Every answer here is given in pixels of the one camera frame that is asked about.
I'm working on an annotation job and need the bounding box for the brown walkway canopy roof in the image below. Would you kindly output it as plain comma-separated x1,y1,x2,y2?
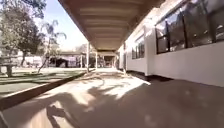
58,0,168,53

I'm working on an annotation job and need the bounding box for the low building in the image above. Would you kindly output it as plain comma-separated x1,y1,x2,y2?
48,49,118,69

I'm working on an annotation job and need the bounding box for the grey concrete path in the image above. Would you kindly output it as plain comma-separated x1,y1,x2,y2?
0,68,224,128

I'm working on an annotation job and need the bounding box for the thin palm tree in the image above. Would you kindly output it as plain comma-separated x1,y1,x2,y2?
36,19,68,74

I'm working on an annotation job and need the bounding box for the building with dark windows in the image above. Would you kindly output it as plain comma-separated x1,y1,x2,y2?
118,0,224,88

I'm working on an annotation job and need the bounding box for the concrete kerb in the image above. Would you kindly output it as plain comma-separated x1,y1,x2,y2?
0,69,96,112

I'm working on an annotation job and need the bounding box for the grass lawn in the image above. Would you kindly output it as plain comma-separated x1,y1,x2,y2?
0,68,89,98

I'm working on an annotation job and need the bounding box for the large leafy tree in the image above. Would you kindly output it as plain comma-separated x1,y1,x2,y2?
0,0,48,68

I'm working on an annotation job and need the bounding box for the concrete bench table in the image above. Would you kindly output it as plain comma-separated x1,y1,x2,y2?
0,56,18,78

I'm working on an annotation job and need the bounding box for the white canopy post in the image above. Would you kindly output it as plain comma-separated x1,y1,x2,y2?
85,41,91,73
94,49,99,70

